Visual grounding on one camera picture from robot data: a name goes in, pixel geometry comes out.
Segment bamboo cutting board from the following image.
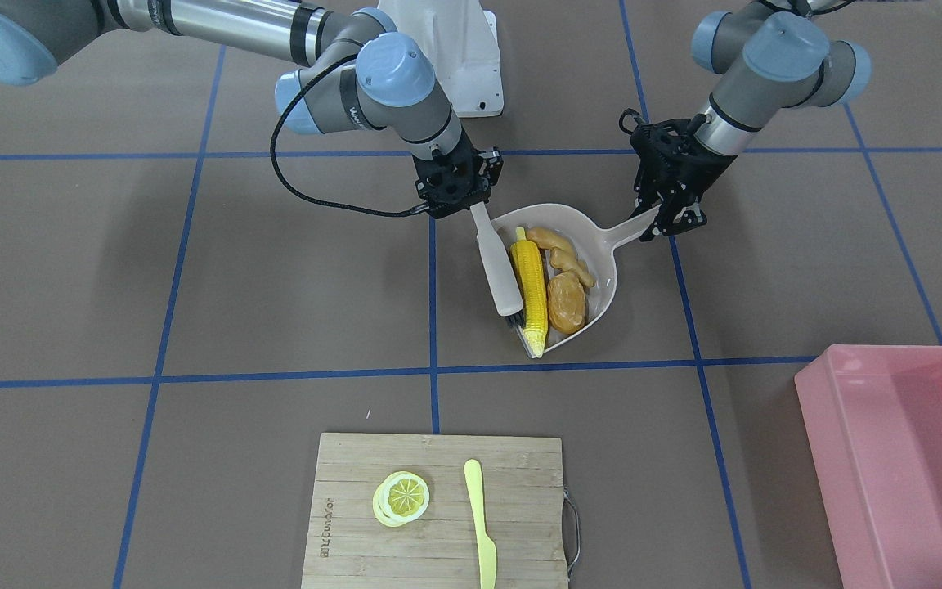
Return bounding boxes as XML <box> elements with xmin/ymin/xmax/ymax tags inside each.
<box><xmin>300</xmin><ymin>433</ymin><xmax>569</xmax><ymax>588</ymax></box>

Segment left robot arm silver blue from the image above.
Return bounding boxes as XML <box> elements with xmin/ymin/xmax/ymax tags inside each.
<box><xmin>624</xmin><ymin>1</ymin><xmax>873</xmax><ymax>242</ymax></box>

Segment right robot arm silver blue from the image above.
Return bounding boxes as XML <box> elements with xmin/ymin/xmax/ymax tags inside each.
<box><xmin>0</xmin><ymin>1</ymin><xmax>502</xmax><ymax>219</ymax></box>

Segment pink plastic bin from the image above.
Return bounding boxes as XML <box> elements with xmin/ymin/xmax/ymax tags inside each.
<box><xmin>795</xmin><ymin>344</ymin><xmax>942</xmax><ymax>588</ymax></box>

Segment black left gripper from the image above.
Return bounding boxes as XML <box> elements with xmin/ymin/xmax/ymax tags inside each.
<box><xmin>620</xmin><ymin>108</ymin><xmax>736</xmax><ymax>238</ymax></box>

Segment brown toy ginger root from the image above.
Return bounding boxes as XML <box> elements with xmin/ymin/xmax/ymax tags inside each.
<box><xmin>526</xmin><ymin>225</ymin><xmax>597</xmax><ymax>290</ymax></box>

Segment orange-brown toy potato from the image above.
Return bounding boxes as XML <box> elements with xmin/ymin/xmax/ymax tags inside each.
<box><xmin>547</xmin><ymin>272</ymin><xmax>587</xmax><ymax>335</ymax></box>

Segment yellow plastic knife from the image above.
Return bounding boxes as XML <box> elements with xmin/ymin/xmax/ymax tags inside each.
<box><xmin>464</xmin><ymin>459</ymin><xmax>498</xmax><ymax>588</ymax></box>

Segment yellow lemon slices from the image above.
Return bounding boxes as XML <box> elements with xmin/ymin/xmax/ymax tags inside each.
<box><xmin>370</xmin><ymin>472</ymin><xmax>430</xmax><ymax>527</ymax></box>

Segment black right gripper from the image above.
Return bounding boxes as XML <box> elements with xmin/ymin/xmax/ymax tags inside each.
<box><xmin>414</xmin><ymin>135</ymin><xmax>504</xmax><ymax>219</ymax></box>

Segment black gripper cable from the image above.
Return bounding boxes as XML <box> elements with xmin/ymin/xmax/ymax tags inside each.
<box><xmin>270</xmin><ymin>56</ymin><xmax>431</xmax><ymax>219</ymax></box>

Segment beige plastic dustpan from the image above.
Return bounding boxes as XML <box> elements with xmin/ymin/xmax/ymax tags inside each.
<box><xmin>492</xmin><ymin>204</ymin><xmax>659</xmax><ymax>359</ymax></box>

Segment beige hand brush black bristles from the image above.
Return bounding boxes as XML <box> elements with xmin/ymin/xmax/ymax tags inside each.
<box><xmin>470</xmin><ymin>202</ymin><xmax>526</xmax><ymax>328</ymax></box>

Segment yellow toy corn cob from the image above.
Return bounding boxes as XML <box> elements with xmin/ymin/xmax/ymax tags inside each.
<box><xmin>509</xmin><ymin>225</ymin><xmax>549</xmax><ymax>358</ymax></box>

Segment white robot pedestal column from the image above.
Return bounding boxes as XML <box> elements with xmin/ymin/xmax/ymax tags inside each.
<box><xmin>377</xmin><ymin>1</ymin><xmax>505</xmax><ymax>119</ymax></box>

